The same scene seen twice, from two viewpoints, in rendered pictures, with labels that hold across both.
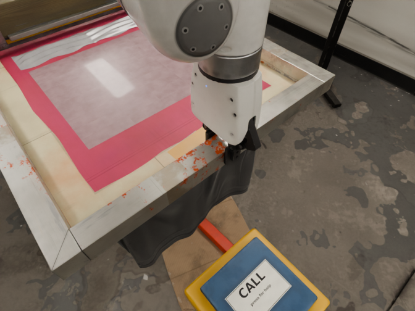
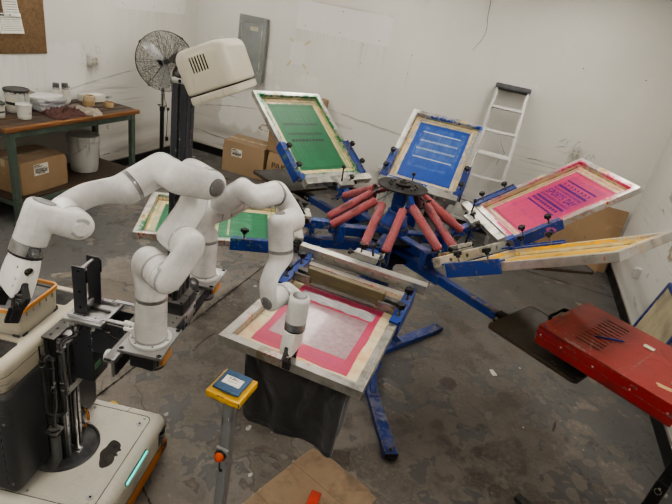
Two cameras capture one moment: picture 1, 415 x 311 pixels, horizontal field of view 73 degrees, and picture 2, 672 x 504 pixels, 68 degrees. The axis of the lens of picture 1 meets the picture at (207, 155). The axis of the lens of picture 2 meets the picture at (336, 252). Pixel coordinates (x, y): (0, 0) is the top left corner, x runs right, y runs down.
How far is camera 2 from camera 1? 1.59 m
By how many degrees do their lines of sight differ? 50
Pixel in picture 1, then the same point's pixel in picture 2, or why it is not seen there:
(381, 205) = not seen: outside the picture
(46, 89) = not seen: hidden behind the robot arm
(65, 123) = (277, 319)
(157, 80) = (321, 336)
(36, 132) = (268, 314)
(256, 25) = (291, 317)
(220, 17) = (268, 303)
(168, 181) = (261, 349)
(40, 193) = (241, 322)
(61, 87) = not seen: hidden behind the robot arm
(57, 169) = (255, 325)
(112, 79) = (311, 322)
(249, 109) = (285, 342)
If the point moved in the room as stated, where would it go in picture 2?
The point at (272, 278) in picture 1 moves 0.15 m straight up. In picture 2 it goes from (239, 384) to (242, 348)
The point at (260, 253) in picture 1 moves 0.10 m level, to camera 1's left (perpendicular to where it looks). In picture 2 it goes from (246, 380) to (237, 362)
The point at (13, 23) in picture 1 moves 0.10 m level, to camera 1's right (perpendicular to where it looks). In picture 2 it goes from (317, 279) to (326, 290)
